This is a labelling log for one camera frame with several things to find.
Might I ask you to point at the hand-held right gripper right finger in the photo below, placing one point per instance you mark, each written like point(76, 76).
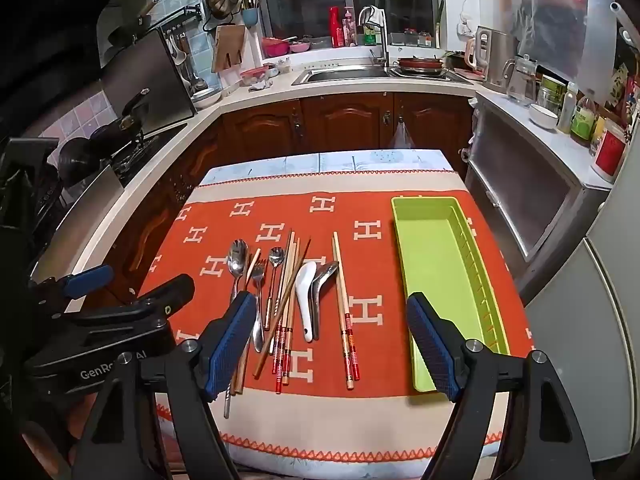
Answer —
point(430, 340)

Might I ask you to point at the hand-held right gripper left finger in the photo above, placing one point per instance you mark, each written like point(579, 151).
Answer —
point(232, 340)

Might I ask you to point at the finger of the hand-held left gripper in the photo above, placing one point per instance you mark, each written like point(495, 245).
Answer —
point(90, 280)
point(170, 295)

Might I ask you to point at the steel fork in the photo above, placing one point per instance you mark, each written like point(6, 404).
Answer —
point(257, 272)

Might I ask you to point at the large steel spoon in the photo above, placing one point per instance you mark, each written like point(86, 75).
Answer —
point(238, 265)

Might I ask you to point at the green plastic utensil tray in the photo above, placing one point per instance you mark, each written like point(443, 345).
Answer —
point(435, 260)

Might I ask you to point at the light wooden chopstick dark band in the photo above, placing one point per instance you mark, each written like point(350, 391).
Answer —
point(348, 360)

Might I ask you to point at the white ceramic soup spoon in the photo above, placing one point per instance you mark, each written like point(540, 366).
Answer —
point(306, 285)

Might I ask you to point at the steel soup spoon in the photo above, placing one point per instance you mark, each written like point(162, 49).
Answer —
point(325, 275)

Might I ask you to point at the small steel splash panel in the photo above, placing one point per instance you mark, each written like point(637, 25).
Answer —
point(92, 200)

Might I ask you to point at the black pot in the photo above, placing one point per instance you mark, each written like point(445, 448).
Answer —
point(75, 160)

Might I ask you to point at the black gas stove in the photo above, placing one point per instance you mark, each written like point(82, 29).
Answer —
point(140, 147)

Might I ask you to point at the orange printed blanket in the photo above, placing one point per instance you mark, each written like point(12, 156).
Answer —
point(325, 220)

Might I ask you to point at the grey refrigerator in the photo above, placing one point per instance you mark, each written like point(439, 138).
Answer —
point(600, 335)

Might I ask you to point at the steel cabinet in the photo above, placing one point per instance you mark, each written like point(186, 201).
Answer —
point(525, 175)

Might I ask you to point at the white bowl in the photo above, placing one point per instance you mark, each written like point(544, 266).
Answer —
point(543, 116)
point(206, 96)

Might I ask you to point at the white plastic bag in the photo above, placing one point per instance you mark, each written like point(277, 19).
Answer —
point(402, 136)

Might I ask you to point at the large steel splash panel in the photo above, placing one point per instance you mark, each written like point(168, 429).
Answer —
point(150, 80)

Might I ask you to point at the grey dish cloth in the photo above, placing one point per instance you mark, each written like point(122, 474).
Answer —
point(260, 85)

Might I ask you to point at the brown wooden base cabinet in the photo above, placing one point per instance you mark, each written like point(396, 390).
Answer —
point(350, 120)

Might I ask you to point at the red lid food container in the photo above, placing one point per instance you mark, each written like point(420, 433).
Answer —
point(252, 75)

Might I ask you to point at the wooden cutting board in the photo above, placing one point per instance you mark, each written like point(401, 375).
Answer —
point(227, 47)

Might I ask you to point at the hanging black frying pan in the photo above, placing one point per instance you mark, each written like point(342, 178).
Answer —
point(125, 27)

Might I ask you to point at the white jar red label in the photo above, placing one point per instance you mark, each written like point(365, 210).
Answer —
point(607, 152)

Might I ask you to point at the green label bottle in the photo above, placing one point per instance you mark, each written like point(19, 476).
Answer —
point(582, 122)

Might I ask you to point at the large pink bowl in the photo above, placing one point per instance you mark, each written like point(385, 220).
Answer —
point(275, 49)

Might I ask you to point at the clear plastic bottle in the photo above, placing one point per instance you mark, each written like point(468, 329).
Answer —
point(567, 110)

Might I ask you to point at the glass pitcher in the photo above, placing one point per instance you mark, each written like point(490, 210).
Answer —
point(520, 80)

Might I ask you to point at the red pan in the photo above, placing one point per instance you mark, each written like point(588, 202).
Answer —
point(420, 64)

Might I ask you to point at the glass jar green contents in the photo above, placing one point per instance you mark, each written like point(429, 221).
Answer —
point(550, 91)

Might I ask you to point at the steel sink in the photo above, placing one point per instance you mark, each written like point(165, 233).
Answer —
point(345, 75)

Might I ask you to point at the small pink bowl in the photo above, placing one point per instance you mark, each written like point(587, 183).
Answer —
point(300, 47)

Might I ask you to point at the pink white appliance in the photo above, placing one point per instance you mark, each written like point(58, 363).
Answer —
point(471, 57)

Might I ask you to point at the blue utensil cup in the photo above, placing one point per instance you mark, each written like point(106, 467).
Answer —
point(250, 16)

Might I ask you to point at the steel electric kettle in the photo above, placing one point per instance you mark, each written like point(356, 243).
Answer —
point(492, 55)

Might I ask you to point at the steel faucet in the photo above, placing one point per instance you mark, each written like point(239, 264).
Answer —
point(384, 50)

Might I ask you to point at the small glass jar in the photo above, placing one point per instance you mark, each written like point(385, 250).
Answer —
point(410, 37)
point(425, 39)

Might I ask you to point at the red bottle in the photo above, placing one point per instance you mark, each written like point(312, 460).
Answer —
point(334, 27)

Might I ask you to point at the pink pump bottle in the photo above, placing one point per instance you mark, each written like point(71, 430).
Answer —
point(348, 27)

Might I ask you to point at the white cloth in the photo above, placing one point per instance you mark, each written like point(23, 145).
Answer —
point(375, 16)

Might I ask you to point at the translucent plastic sheet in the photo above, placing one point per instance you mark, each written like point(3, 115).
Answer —
point(550, 10)

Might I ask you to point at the black wall rack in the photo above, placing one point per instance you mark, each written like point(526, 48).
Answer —
point(190, 10)

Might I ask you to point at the white wall socket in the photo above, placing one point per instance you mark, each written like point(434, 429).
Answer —
point(465, 27)

